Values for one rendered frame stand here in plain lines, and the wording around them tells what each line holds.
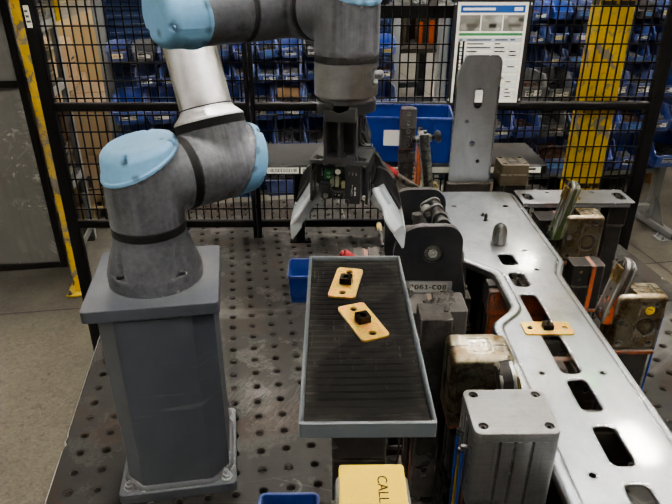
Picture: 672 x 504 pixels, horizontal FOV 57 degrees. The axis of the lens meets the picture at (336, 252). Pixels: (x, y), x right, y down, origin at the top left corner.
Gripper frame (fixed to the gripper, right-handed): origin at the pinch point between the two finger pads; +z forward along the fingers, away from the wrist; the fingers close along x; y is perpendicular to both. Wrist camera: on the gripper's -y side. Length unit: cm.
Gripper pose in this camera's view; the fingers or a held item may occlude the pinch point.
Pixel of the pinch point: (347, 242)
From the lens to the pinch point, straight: 84.2
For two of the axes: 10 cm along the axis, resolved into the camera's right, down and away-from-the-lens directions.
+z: 0.0, 8.9, 4.5
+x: 9.8, 0.8, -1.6
